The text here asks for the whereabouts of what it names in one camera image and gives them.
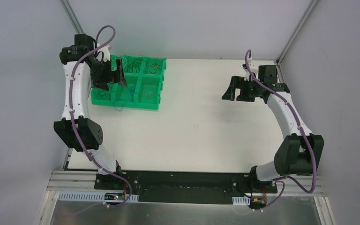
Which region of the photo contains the aluminium frame rail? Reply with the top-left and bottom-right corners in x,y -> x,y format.
47,170 -> 327,197

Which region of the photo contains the right controller board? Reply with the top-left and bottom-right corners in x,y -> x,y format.
250,198 -> 266,208

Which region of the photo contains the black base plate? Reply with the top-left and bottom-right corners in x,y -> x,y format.
94,170 -> 278,204

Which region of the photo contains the right white slotted duct piece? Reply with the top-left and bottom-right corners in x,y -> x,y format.
232,196 -> 250,206

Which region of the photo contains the white slotted cable duct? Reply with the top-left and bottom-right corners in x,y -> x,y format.
57,191 -> 128,203

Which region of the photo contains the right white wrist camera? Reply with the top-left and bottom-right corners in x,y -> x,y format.
242,56 -> 255,81

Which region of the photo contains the controller board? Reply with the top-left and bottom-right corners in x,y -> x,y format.
104,193 -> 127,202
250,198 -> 266,208

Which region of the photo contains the green compartment tray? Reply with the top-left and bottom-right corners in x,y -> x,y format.
90,55 -> 167,111

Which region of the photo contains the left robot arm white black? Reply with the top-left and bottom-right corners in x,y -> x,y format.
53,34 -> 128,190

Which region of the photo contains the black thin wire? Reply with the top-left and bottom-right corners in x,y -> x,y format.
97,88 -> 113,101

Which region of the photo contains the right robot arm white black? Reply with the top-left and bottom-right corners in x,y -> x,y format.
222,63 -> 324,194

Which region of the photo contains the left controller board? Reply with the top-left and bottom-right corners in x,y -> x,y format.
104,193 -> 127,202

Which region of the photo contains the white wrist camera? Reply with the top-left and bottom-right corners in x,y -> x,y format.
242,56 -> 255,81
95,45 -> 111,62

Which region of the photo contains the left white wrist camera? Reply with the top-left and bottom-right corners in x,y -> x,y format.
95,45 -> 111,62

